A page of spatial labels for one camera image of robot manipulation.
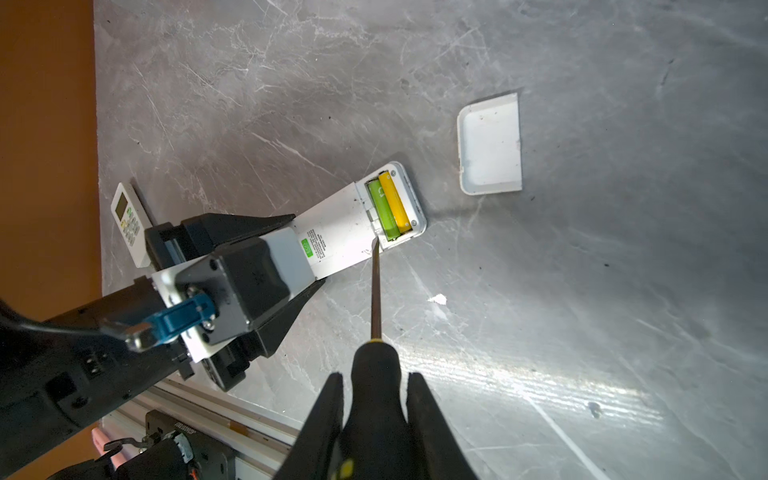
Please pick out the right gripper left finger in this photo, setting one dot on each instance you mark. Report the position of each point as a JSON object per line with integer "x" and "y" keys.
{"x": 311, "y": 454}

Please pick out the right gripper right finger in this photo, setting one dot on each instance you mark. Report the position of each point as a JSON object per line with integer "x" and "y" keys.
{"x": 438, "y": 455}

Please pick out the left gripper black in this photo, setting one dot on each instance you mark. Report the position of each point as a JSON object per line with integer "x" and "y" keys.
{"x": 169, "y": 245}

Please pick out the black yellow screwdriver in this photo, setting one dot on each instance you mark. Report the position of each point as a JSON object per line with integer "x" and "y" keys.
{"x": 376, "y": 441}

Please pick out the green battery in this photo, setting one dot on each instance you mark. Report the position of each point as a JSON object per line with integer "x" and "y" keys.
{"x": 383, "y": 209}

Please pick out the yellow battery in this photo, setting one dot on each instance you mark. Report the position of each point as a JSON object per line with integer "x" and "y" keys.
{"x": 395, "y": 203}

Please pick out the white battery cover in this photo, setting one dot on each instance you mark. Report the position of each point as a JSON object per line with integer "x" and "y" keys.
{"x": 489, "y": 146}

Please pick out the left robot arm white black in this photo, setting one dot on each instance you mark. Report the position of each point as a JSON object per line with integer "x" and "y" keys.
{"x": 60, "y": 376}

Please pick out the small white remote control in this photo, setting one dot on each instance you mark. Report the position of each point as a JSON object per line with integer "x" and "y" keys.
{"x": 132, "y": 222}

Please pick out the pink tool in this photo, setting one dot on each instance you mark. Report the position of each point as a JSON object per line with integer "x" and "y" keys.
{"x": 100, "y": 439}

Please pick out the aluminium rail frame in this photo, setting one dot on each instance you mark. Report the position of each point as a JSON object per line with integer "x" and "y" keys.
{"x": 260, "y": 439}

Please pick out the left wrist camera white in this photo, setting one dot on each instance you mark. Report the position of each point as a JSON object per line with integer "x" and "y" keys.
{"x": 211, "y": 300}

